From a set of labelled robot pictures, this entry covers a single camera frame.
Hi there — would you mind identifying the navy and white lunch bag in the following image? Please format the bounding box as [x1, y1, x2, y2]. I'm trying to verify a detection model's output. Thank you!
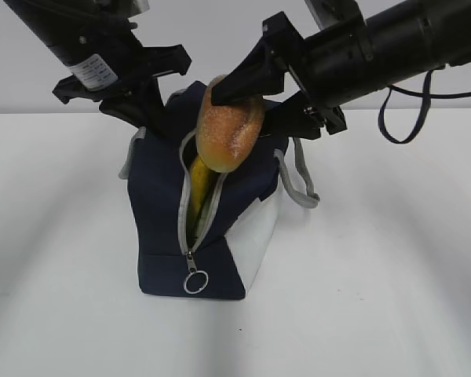
[119, 82, 319, 300]

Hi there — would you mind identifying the brown bread roll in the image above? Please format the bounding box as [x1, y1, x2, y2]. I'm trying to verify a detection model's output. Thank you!
[195, 75, 265, 173]

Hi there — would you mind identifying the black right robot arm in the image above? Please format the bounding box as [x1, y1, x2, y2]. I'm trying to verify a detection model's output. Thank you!
[211, 1, 471, 140]

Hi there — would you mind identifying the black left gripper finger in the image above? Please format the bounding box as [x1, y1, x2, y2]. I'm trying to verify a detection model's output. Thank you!
[99, 78, 166, 137]

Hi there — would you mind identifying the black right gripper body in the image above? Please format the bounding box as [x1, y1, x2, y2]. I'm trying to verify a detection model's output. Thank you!
[261, 11, 346, 136]

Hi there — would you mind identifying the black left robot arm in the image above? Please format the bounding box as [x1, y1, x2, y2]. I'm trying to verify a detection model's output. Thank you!
[6, 1, 192, 137]

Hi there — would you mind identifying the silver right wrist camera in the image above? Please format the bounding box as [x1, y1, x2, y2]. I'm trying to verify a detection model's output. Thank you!
[305, 0, 364, 31]

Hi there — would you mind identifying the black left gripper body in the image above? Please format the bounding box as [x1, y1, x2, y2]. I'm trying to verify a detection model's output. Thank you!
[53, 12, 192, 104]

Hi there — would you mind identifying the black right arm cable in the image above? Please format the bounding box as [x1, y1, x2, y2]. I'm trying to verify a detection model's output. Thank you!
[378, 70, 471, 145]

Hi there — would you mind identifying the yellow banana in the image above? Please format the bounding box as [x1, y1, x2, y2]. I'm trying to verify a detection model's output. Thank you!
[187, 156, 217, 233]

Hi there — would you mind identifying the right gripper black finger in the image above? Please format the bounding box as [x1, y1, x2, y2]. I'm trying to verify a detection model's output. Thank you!
[211, 38, 285, 105]
[261, 91, 323, 139]

